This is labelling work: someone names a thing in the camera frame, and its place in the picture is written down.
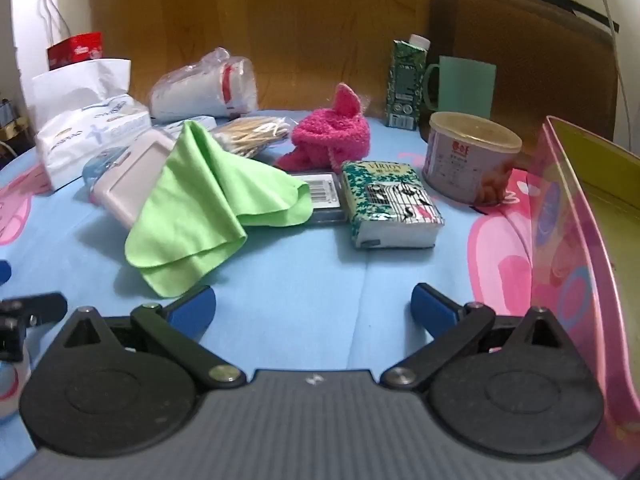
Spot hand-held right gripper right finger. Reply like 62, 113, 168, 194
380, 282, 572, 390

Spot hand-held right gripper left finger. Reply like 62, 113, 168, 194
60, 284, 247, 390

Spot green microfiber cloth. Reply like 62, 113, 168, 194
125, 120, 313, 298

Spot green floral tissue packet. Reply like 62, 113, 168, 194
341, 160, 446, 251

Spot pale pink plastic case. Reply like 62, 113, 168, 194
92, 127, 183, 228

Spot blue plastic container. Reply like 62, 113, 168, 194
81, 146, 132, 196

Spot pink biscuit tin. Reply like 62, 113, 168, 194
530, 116, 640, 478

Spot clear case with barcode label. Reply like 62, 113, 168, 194
290, 172, 347, 226

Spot bag of cotton swabs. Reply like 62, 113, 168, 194
210, 116, 296, 161

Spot white blue small box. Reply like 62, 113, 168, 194
162, 116, 217, 133

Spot pink fuzzy sock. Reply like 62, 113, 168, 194
274, 82, 372, 172

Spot blue printed tablecloth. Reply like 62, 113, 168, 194
0, 107, 551, 376

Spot gold metal box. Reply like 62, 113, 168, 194
0, 115, 32, 143

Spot round can with lid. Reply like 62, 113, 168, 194
422, 111, 523, 206

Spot large white tissue pack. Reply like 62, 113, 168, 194
36, 95, 152, 192

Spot bagged stack of paper cups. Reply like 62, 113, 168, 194
149, 47, 260, 123

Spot green mug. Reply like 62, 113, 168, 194
422, 56, 497, 121

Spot green drink carton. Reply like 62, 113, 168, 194
385, 34, 432, 130

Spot red tin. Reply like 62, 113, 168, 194
47, 31, 104, 72

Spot brown chair back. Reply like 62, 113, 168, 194
429, 0, 618, 151

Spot wooden board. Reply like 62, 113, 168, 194
85, 0, 476, 111

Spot thin dark cable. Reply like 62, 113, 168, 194
37, 0, 71, 46

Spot white power cable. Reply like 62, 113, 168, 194
587, 0, 636, 153

